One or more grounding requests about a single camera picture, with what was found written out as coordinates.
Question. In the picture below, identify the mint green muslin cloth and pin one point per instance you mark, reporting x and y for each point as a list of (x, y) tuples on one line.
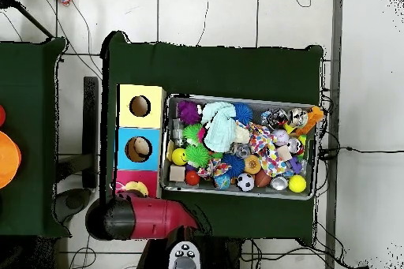
[(221, 130)]

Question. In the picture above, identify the yellow duck plush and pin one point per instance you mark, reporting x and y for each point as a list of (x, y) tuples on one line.
[(137, 186)]

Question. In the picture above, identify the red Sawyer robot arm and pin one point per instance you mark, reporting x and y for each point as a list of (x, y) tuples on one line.
[(151, 218)]

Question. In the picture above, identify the metal mesh bin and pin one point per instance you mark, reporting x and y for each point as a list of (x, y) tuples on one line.
[(205, 188)]

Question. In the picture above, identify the wooden three-hole box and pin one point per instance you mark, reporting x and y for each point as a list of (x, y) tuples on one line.
[(139, 120)]

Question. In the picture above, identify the pink spiky ball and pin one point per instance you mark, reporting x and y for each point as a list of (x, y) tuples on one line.
[(201, 135)]

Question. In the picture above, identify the green spiky ball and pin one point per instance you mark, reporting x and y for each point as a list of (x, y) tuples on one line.
[(197, 156)]

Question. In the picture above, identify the purple spiky monster toy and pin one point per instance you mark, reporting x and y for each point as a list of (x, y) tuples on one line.
[(188, 112)]

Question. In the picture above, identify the yellow smiley ball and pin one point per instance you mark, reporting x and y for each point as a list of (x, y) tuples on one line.
[(179, 157)]

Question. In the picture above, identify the cream fleece cloth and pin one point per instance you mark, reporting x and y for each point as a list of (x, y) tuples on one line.
[(242, 135)]

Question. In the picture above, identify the orange-red smooth ball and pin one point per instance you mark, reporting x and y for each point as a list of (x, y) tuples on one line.
[(192, 178)]

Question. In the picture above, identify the large blue spiky ball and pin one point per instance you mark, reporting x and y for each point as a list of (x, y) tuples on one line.
[(243, 113)]

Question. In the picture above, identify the black and white soccer ball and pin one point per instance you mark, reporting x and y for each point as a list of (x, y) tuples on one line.
[(245, 182)]

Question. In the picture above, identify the dark green table cloth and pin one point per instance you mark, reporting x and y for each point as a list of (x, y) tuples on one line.
[(221, 70), (28, 92)]

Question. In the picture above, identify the white baseball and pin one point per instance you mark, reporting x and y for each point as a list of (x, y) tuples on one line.
[(280, 137)]

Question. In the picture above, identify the yellow tennis ball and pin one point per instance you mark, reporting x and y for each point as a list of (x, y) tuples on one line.
[(297, 183)]

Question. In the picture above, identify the black panel stand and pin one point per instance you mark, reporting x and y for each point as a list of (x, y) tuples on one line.
[(90, 124)]

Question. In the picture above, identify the large orange round object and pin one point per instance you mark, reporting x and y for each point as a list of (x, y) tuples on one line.
[(9, 158)]

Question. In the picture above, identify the small red round object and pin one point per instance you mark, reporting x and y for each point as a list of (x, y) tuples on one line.
[(2, 116)]

